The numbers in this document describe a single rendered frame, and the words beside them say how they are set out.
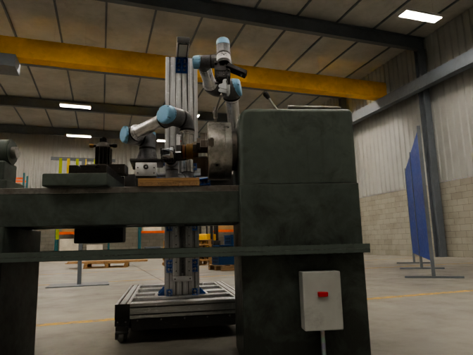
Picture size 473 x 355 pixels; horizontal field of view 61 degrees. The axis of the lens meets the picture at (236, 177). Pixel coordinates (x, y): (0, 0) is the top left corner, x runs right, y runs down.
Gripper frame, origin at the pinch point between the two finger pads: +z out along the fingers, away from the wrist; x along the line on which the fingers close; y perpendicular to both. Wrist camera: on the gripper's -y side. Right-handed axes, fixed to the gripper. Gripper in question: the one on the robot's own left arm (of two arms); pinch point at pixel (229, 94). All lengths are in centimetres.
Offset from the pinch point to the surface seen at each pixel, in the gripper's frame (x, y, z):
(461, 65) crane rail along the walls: -726, -755, -625
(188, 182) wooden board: -12, 21, 44
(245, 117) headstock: -0.4, -7.6, 14.2
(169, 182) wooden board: -12, 30, 44
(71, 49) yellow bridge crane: -792, 395, -720
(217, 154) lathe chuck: -11.6, 6.6, 29.0
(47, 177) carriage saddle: -7, 87, 43
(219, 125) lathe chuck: -11.2, 4.7, 12.2
